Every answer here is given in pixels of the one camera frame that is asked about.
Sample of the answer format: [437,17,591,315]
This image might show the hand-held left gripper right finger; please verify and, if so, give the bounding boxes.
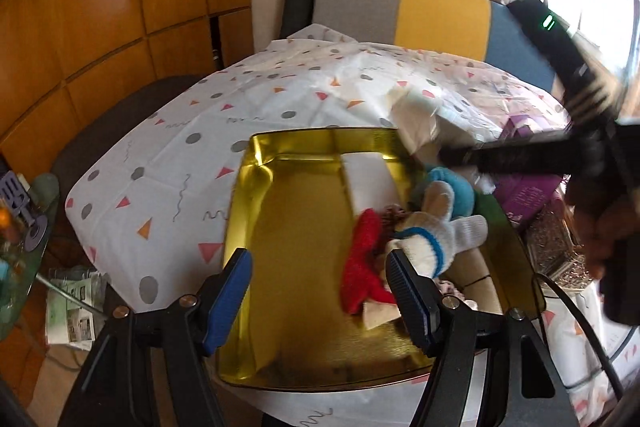
[385,249,573,427]

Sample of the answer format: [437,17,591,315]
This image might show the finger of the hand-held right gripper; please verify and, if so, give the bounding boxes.
[437,131,601,175]

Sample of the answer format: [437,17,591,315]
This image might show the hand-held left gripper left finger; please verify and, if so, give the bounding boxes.
[57,248,253,427]

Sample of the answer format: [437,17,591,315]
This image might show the red hat plush doll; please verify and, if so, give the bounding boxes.
[340,207,403,330]

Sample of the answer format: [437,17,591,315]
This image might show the teal plush toy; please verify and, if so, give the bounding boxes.
[425,166,476,218]

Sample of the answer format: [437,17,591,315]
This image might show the white glove with blue band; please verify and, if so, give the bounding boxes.
[390,179,488,279]

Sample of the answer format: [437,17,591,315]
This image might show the gold tin box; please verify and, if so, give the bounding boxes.
[215,128,547,392]

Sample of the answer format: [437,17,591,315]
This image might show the white sponge block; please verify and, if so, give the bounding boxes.
[340,152,401,214]

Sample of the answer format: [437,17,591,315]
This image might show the person's right hand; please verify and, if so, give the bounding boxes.
[567,177,632,282]

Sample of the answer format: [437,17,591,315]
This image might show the purple box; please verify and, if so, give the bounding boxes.
[492,114,568,220]

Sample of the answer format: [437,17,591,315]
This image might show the beige plush toy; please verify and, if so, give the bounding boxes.
[440,247,503,314]

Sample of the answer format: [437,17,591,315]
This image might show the gold glitter box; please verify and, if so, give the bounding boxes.
[522,202,591,289]

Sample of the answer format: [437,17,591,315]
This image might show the printed paper leaflets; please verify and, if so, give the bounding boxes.
[45,269,108,350]

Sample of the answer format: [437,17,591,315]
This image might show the patterned white tablecloth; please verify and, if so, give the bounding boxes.
[65,23,640,427]

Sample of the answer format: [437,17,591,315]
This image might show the glass side table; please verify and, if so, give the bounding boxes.
[0,172,62,343]

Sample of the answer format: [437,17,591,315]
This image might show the black cable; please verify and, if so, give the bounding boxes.
[532,274,626,403]

